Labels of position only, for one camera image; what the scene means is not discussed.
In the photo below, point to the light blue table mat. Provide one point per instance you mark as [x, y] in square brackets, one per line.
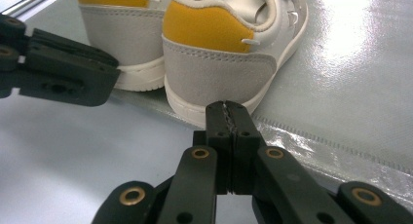
[97, 152]

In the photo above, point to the white and yellow child's sneaker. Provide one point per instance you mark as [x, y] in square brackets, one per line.
[130, 39]
[214, 71]

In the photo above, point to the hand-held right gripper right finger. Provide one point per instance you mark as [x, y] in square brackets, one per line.
[243, 136]

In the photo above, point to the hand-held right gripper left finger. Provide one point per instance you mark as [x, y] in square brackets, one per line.
[220, 136]

